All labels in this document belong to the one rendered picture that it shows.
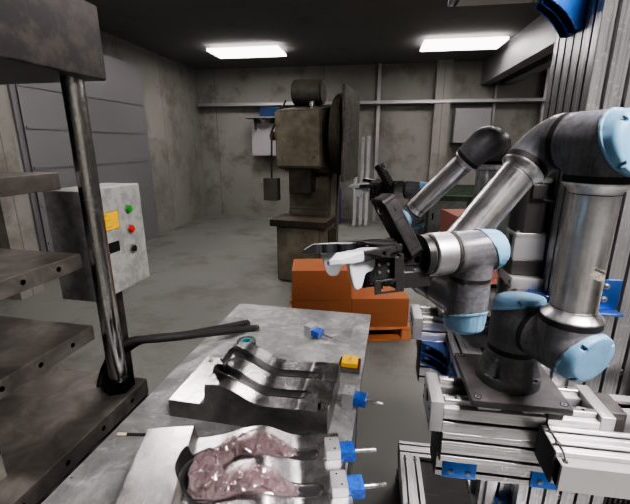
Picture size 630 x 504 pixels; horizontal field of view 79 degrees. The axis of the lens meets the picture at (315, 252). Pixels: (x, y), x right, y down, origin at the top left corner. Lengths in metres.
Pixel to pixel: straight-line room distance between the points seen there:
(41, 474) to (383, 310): 2.58
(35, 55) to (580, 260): 1.29
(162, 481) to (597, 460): 0.96
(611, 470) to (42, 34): 1.64
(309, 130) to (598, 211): 3.74
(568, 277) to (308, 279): 2.43
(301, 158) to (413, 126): 4.59
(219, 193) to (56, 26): 8.27
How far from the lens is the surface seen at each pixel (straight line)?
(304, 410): 1.19
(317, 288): 3.16
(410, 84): 8.74
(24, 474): 1.40
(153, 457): 1.10
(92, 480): 1.27
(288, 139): 4.47
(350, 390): 1.33
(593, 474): 1.13
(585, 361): 0.95
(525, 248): 1.26
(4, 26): 1.20
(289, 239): 4.57
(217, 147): 9.35
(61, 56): 1.30
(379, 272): 0.63
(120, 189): 1.66
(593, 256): 0.90
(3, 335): 1.59
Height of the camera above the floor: 1.62
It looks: 16 degrees down
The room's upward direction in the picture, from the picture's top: straight up
